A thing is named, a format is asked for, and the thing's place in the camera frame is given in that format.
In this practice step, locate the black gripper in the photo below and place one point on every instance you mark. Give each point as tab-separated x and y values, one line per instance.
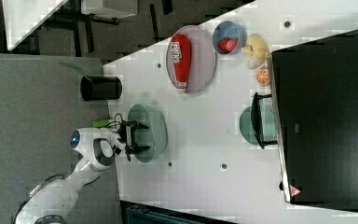
124	133

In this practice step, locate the mint green plastic strainer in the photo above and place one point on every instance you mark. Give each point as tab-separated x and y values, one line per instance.
155	137

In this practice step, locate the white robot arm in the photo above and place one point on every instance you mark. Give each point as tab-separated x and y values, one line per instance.
52	202

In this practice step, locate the green plastic object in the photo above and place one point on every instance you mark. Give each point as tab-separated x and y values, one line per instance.
102	123

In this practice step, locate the black cylindrical holder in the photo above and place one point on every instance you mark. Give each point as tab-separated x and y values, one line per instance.
100	88

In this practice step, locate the grey round mesh tray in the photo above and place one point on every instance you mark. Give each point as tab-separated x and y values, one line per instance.
203	58

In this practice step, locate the red plush ketchup bottle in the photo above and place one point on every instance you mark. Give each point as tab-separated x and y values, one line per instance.
180	49

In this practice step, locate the red toy fruit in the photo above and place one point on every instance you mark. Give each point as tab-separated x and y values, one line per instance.
228	44

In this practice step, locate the mint green mug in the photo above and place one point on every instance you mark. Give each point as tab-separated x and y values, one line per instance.
268	125

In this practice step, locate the orange slice toy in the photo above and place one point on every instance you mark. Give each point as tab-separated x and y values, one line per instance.
262	77

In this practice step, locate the black toaster oven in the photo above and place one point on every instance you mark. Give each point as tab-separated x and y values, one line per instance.
314	94

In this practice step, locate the blue metal frame rail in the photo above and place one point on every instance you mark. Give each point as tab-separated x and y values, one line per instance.
136	213

